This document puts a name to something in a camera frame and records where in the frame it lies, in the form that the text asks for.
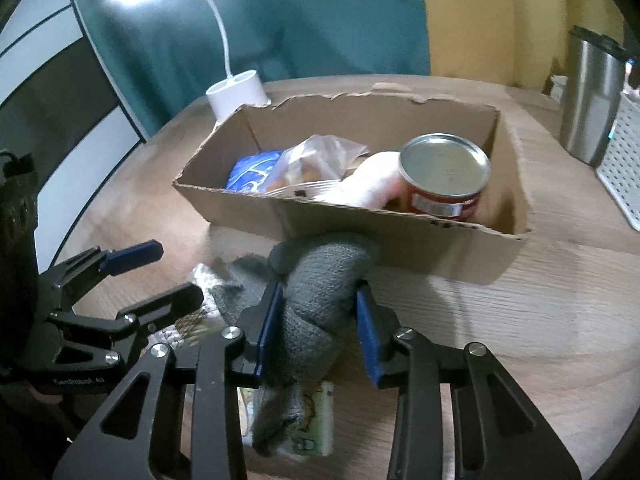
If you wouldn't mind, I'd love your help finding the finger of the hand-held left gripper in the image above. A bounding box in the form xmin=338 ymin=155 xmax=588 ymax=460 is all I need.
xmin=37 ymin=241 xmax=164 ymax=307
xmin=47 ymin=282 xmax=206 ymax=367

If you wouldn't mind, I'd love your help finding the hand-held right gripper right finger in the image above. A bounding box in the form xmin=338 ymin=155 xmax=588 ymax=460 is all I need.
xmin=354 ymin=287 xmax=583 ymax=480

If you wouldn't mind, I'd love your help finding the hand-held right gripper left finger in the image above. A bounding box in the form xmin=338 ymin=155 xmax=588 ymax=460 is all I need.
xmin=60 ymin=280 xmax=286 ymax=480

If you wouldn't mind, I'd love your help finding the cotton swab pack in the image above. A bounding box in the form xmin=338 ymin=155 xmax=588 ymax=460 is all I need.
xmin=150 ymin=262 xmax=227 ymax=351

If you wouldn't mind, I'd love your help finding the grey knitted sock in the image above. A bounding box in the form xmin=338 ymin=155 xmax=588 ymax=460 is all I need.
xmin=250 ymin=232 xmax=381 ymax=456
xmin=210 ymin=255 xmax=281 ymax=322

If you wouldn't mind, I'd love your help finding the cardboard box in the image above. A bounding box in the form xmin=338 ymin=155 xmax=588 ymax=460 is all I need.
xmin=172 ymin=82 xmax=533 ymax=286

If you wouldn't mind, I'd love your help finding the blue and white packet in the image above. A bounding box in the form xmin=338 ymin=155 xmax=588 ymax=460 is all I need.
xmin=225 ymin=150 xmax=284 ymax=194

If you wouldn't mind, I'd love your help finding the white towel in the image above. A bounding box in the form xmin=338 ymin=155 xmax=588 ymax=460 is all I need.
xmin=340 ymin=151 xmax=403 ymax=209

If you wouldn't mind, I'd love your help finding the clear plastic snack bag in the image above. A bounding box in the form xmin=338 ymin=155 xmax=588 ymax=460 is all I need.
xmin=265 ymin=134 xmax=369 ymax=197

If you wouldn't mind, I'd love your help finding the red tin can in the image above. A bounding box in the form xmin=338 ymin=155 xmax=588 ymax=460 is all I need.
xmin=397 ymin=133 xmax=492 ymax=223

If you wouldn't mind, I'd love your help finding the cartoon print tissue packet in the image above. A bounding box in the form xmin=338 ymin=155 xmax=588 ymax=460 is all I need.
xmin=237 ymin=380 xmax=336 ymax=458

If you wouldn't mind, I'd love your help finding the white desk lamp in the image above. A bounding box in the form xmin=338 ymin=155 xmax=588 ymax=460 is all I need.
xmin=100 ymin=0 xmax=273 ymax=123

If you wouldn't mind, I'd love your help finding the white perforated plastic basket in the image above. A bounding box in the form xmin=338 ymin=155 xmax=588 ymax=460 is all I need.
xmin=595 ymin=91 xmax=640 ymax=233

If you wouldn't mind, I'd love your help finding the stainless steel tumbler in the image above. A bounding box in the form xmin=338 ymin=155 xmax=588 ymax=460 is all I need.
xmin=559 ymin=25 xmax=628 ymax=168

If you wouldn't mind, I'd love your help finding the yellow curtain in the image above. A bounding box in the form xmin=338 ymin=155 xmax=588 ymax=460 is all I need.
xmin=417 ymin=0 xmax=626 ymax=97

